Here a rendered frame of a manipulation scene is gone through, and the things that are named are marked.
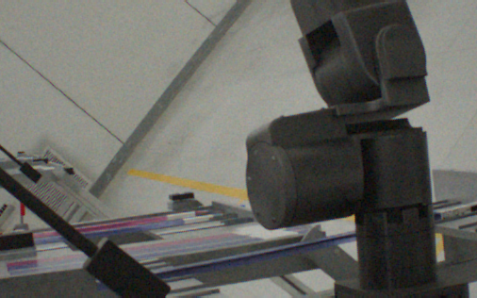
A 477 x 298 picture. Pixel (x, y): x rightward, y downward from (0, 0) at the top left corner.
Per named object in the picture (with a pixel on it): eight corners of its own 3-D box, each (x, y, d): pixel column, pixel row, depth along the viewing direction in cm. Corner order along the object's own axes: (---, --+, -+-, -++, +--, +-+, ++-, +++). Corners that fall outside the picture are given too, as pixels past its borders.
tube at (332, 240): (489, 206, 130) (488, 198, 130) (494, 207, 129) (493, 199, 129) (97, 289, 117) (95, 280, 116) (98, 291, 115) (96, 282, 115)
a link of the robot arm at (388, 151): (440, 114, 71) (396, 118, 76) (358, 123, 68) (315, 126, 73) (449, 213, 71) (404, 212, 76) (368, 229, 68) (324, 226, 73)
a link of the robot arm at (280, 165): (417, 21, 70) (356, 55, 78) (270, 26, 65) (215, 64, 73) (454, 192, 69) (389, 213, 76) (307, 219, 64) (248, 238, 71)
